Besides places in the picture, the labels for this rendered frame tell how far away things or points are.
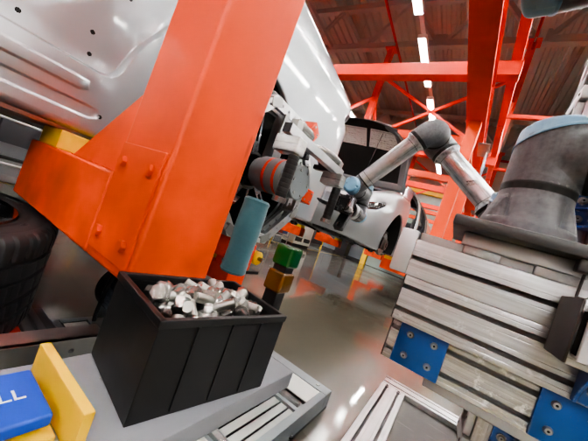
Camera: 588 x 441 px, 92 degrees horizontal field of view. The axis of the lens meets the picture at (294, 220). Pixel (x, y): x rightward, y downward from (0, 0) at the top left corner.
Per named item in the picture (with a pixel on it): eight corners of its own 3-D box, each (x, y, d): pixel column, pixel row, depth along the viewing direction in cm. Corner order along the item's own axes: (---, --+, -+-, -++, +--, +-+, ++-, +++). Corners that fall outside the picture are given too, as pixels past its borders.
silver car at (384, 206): (356, 246, 833) (374, 195, 835) (422, 269, 733) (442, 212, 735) (249, 208, 416) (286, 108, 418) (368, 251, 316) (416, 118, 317)
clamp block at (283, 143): (280, 153, 91) (285, 138, 91) (303, 158, 86) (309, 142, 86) (271, 147, 87) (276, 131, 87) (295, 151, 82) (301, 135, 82)
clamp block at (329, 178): (324, 185, 120) (328, 173, 120) (342, 189, 115) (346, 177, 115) (318, 181, 115) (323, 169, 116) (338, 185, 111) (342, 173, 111)
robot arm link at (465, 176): (499, 239, 101) (414, 134, 124) (495, 244, 113) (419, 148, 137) (535, 221, 97) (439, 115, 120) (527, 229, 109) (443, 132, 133)
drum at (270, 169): (262, 193, 120) (274, 162, 120) (304, 206, 108) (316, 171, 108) (241, 183, 108) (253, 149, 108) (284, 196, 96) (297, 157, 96)
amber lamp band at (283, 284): (273, 285, 57) (280, 267, 57) (289, 294, 55) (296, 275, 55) (262, 285, 54) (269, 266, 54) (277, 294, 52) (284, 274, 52)
